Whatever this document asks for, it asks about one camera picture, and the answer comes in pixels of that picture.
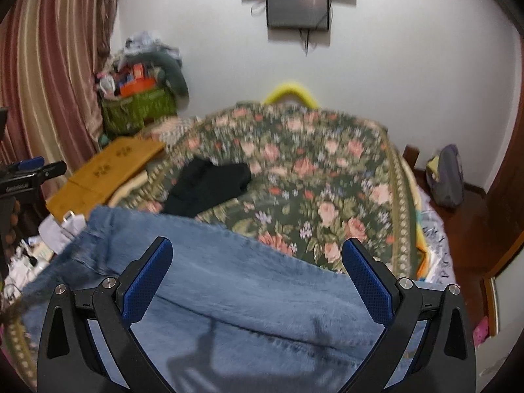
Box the floral bedspread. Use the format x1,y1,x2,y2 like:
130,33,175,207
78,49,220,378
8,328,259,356
5,103,418,385

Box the white printed bed sheet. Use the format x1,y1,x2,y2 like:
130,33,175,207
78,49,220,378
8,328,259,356
415,189,456,289

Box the black folded garment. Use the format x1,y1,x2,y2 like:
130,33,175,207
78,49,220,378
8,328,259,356
162,157,252,218

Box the grey clothes pile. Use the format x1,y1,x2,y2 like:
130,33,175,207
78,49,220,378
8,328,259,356
118,31,189,99

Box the grey box under television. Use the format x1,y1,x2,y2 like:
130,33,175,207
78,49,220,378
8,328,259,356
267,0,330,31

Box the blue denim jeans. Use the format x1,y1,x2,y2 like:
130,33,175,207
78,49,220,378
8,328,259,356
20,205,429,393

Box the green woven basket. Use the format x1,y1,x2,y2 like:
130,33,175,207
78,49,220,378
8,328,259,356
101,88,177,136

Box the striped maroon curtain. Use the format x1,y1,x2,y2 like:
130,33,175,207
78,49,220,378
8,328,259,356
1,0,118,175

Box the grey purple backpack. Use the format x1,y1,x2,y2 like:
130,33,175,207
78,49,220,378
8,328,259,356
425,144,464,209

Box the brown cardboard box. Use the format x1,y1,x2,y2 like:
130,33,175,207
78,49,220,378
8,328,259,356
46,137,164,219

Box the orange box in basket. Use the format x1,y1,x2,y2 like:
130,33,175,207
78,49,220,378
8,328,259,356
118,63,156,98

